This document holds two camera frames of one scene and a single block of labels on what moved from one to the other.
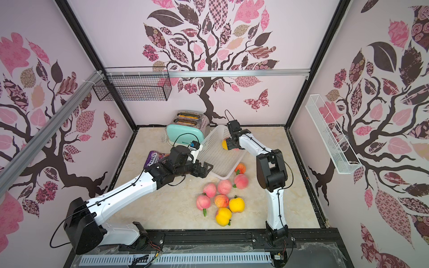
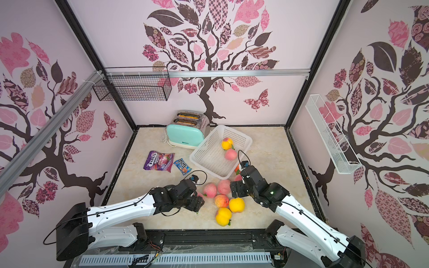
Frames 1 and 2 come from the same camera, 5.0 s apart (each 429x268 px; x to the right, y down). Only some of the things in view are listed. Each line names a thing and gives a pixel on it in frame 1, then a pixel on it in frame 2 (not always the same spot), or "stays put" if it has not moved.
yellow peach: x=224 y=144 stays put
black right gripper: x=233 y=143 to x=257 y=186
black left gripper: x=203 y=172 to x=195 y=203
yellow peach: x=236 y=204 stays put
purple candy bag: x=153 y=157 stays put
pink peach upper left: x=210 y=190 stays put
